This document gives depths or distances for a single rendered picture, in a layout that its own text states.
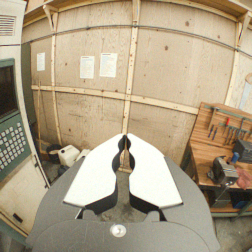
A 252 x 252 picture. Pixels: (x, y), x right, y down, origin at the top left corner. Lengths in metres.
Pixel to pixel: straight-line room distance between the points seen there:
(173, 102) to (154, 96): 0.24
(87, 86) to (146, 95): 0.79
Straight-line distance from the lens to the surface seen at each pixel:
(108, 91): 1.67
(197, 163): 1.38
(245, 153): 1.80
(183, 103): 1.60
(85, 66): 1.81
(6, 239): 1.05
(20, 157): 1.03
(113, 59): 1.64
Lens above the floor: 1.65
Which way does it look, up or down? 27 degrees down
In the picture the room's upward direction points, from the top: 6 degrees clockwise
